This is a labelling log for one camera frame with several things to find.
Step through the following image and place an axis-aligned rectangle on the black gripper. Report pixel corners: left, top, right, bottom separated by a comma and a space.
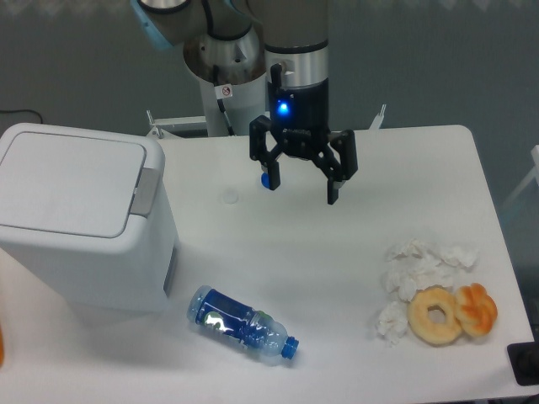
249, 63, 358, 205

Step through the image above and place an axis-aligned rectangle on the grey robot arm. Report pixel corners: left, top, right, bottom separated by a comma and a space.
131, 1, 358, 203

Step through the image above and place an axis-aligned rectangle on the white push-lid trash can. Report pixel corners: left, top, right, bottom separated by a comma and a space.
1, 123, 179, 311

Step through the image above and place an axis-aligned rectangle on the blue bottle cap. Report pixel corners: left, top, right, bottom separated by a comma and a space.
260, 173, 270, 189

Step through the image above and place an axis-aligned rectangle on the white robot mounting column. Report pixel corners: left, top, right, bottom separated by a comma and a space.
146, 75, 270, 139

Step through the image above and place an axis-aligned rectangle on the large crumpled white tissue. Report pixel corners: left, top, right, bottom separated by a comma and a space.
382, 238, 479, 302

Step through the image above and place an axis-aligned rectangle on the crushed blue plastic bottle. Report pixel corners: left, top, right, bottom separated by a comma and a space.
186, 285, 299, 365

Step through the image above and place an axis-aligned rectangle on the small crumpled white tissue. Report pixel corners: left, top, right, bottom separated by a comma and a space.
376, 301, 408, 346

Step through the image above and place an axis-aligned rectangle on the twisted glazed bread roll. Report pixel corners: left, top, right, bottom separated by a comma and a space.
455, 283, 498, 338

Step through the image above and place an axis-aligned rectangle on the black device at table edge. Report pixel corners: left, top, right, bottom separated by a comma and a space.
507, 342, 538, 386

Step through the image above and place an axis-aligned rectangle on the orange object at left edge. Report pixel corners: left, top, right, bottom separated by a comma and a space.
0, 326, 5, 368

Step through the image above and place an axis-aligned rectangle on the plain ring donut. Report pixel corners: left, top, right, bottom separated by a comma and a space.
407, 287, 462, 346

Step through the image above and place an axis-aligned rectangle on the white frame at right edge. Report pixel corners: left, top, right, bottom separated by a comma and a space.
500, 145, 538, 221

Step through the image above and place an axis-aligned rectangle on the black cable on floor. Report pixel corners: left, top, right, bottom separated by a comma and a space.
0, 109, 43, 124

